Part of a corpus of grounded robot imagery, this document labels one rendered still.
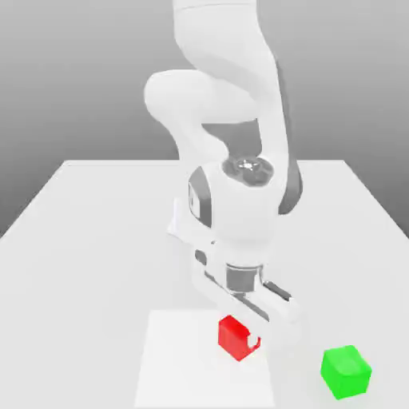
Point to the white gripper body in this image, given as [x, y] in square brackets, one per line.
[278, 314]

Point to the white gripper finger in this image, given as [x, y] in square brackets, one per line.
[254, 340]

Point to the small red cube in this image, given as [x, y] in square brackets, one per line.
[230, 339]

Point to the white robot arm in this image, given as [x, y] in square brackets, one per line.
[236, 211]

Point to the small green cube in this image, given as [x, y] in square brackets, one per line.
[345, 374]

